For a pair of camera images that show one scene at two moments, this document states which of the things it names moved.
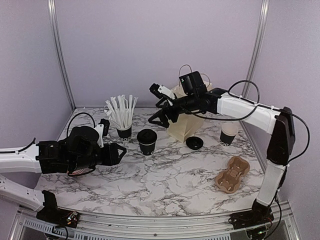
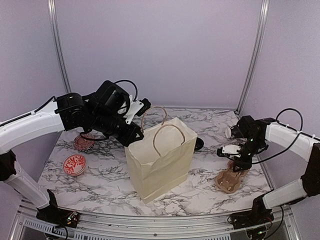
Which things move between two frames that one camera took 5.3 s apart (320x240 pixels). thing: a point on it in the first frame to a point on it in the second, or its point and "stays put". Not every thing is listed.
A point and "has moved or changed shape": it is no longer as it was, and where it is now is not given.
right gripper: (161, 114) to (244, 165)
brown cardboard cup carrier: (228, 181) stays put
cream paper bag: (182, 124) to (162, 159)
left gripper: (111, 156) to (129, 138)
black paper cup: (229, 131) has moved or changed shape
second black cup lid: (194, 142) stays put
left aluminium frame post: (53, 23) stays put
